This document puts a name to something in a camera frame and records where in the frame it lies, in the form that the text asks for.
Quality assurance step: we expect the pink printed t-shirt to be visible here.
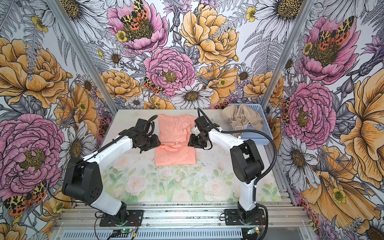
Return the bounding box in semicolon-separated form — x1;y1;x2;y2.
155;115;196;167

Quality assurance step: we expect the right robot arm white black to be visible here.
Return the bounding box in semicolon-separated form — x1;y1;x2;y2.
188;116;265;224

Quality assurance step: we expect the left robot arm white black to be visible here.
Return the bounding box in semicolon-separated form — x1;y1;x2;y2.
62;115;161;226

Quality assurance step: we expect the light blue plastic basket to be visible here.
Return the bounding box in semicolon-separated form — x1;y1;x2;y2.
241;104;274;145

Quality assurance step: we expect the right black corrugated cable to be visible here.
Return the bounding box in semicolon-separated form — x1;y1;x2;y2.
197;107;279;240

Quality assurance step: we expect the black corrugated cable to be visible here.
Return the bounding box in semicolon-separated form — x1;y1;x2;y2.
46;114;159;205
197;107;279;240

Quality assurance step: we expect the beige drawstring garment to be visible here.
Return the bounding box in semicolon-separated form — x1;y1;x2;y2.
222;104;263;131

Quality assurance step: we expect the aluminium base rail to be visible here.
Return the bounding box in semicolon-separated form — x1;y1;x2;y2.
58;202;310;229

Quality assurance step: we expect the left black corrugated cable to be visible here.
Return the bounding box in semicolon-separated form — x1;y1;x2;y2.
46;114;159;205

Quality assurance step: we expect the white vented cable duct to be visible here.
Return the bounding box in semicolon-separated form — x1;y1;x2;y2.
56;228;243;240

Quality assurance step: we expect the right aluminium frame post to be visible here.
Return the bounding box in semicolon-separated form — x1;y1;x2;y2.
261;0;315;110

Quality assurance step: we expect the aluminium frame post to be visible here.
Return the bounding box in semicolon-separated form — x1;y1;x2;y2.
47;1;119;116
261;0;315;110

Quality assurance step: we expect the left aluminium frame post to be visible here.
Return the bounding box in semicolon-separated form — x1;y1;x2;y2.
47;1;119;116

